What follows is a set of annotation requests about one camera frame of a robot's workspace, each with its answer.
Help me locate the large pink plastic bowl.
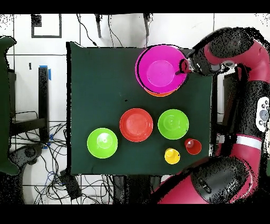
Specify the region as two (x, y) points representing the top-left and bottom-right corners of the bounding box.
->
(134, 44), (190, 95)

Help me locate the large orange plastic bowl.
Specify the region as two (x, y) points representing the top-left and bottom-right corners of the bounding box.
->
(144, 89), (178, 98)

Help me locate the black metal stand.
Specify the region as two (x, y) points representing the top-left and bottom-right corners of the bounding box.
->
(9, 66), (50, 144)
(211, 71), (239, 138)

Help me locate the green plastic bowl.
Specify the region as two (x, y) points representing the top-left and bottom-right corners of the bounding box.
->
(86, 127), (118, 159)
(157, 109), (190, 141)

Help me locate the black tripod leg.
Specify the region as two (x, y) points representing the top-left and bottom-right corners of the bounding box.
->
(142, 13), (152, 36)
(94, 13), (103, 39)

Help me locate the red-orange plastic bowl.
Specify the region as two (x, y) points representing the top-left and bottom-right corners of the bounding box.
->
(119, 108), (154, 143)

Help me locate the orange-red plastic cup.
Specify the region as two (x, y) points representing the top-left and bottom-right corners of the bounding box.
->
(184, 138), (203, 155)

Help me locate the yellow plastic cup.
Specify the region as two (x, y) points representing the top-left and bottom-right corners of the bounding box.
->
(164, 147), (181, 165)

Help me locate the dark green table cloth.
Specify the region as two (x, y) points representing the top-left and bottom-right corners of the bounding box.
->
(65, 41), (218, 176)

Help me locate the blue tape strip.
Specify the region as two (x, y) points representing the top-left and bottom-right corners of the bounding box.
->
(38, 64), (52, 81)

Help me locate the black power strip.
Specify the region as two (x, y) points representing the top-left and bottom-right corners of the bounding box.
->
(60, 170), (82, 200)

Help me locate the black cable with plug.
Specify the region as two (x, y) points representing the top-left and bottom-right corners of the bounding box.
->
(76, 13), (99, 48)

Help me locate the tangle of black cables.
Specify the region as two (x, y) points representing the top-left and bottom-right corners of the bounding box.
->
(10, 122), (114, 204)

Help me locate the black square floor frame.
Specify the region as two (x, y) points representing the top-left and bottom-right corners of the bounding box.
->
(31, 13), (62, 39)

